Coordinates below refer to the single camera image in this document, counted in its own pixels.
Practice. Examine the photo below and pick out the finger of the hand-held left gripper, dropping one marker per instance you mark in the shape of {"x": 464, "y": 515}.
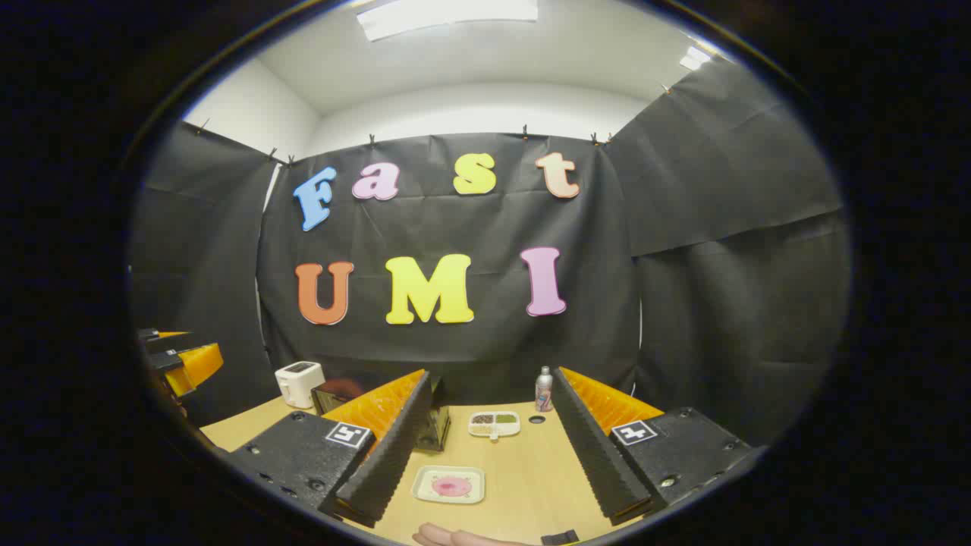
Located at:
{"x": 193, "y": 368}
{"x": 167, "y": 343}

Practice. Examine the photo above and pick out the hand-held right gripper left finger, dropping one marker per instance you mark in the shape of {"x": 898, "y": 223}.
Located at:
{"x": 387, "y": 462}

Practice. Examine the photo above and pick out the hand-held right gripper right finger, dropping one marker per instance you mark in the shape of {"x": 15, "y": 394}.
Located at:
{"x": 592, "y": 447}

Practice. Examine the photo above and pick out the white food tray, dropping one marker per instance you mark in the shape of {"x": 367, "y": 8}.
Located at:
{"x": 425, "y": 493}

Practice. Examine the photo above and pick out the pink meat slice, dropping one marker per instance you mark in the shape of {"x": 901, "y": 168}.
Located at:
{"x": 451, "y": 486}

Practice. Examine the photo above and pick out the black electric oven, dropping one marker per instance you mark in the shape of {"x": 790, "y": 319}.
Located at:
{"x": 334, "y": 394}

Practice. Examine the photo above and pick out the silver spray bottle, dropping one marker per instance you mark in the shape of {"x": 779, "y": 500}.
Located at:
{"x": 544, "y": 393}

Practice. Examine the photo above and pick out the white divided snack tray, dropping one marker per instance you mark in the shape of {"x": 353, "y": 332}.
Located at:
{"x": 493, "y": 429}

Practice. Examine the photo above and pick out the white toaster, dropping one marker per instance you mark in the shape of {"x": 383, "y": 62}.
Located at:
{"x": 298, "y": 383}

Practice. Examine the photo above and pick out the ceiling light panel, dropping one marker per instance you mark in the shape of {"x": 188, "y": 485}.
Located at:
{"x": 694, "y": 58}
{"x": 447, "y": 15}

